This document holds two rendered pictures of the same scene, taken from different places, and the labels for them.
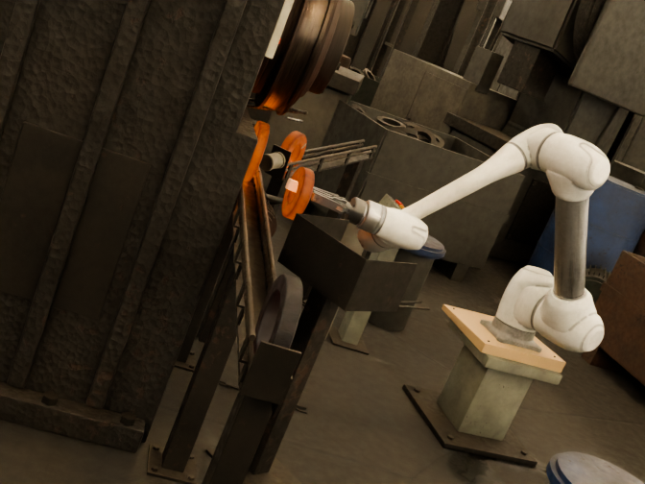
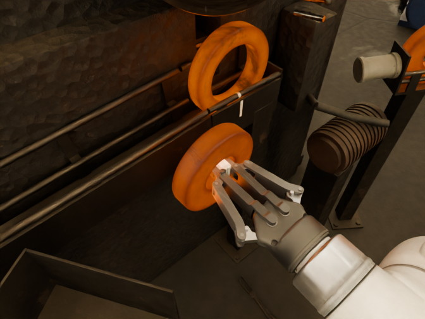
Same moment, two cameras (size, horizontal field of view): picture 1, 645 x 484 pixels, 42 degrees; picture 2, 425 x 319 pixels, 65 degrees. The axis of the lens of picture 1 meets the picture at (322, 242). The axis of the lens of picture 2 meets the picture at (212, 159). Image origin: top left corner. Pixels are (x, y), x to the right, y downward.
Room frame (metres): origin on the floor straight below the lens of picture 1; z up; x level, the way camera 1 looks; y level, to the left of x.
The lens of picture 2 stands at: (2.22, -0.19, 1.12)
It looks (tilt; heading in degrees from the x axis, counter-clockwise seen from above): 48 degrees down; 65
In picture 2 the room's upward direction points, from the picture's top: straight up
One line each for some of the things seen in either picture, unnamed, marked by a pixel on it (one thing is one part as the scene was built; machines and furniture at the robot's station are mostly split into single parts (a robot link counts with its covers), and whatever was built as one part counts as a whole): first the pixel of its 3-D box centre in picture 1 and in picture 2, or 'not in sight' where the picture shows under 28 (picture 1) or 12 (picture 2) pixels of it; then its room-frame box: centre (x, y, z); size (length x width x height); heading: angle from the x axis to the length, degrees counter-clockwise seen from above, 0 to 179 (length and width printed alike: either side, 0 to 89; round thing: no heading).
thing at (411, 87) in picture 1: (424, 136); not in sight; (6.92, -0.45, 0.55); 1.10 x 0.53 x 1.10; 35
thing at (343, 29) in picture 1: (328, 46); not in sight; (2.51, 0.20, 1.11); 0.28 x 0.06 x 0.28; 15
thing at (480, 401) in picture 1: (483, 391); not in sight; (2.96, -0.76, 0.16); 0.40 x 0.40 x 0.31; 22
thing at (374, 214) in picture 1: (370, 216); (329, 271); (2.43, -0.10, 0.71); 0.09 x 0.06 x 0.09; 15
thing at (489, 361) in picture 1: (503, 350); not in sight; (2.96, -0.76, 0.33); 0.32 x 0.32 x 0.04; 22
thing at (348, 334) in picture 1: (374, 274); not in sight; (3.33, -0.25, 0.31); 0.24 x 0.16 x 0.62; 15
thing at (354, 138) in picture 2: (236, 269); (328, 181); (2.84, 0.24, 0.27); 0.22 x 0.13 x 0.53; 15
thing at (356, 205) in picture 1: (347, 207); (286, 230); (2.41, -0.03, 0.72); 0.09 x 0.08 x 0.07; 105
